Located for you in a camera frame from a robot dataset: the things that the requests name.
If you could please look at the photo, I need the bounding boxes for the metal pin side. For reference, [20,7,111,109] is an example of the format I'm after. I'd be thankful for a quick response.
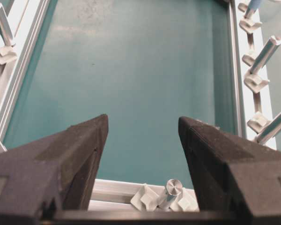
[256,112,281,144]
[244,0,262,19]
[249,35,281,74]

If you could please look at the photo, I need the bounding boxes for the metal pin near corner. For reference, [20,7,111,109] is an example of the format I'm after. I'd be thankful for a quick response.
[157,179,183,210]

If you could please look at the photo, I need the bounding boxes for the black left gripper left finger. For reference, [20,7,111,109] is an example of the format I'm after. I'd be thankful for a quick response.
[0,114,109,225]

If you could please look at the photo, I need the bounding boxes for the metal pin side upper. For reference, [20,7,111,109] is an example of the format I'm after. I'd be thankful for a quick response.
[244,0,262,19]

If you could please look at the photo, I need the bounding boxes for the metal pin side lower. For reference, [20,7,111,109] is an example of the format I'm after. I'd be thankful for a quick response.
[256,112,281,144]

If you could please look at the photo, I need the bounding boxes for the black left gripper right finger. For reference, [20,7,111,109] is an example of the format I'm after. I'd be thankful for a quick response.
[178,116,281,225]

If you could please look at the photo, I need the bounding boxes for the metal pin side middle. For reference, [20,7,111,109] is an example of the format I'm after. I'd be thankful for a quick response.
[249,35,281,74]

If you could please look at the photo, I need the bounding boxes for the metal pin far left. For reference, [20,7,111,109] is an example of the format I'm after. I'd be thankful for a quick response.
[0,2,15,46]

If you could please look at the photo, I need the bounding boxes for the square aluminium extrusion frame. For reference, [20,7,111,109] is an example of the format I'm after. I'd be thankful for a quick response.
[0,0,278,213]

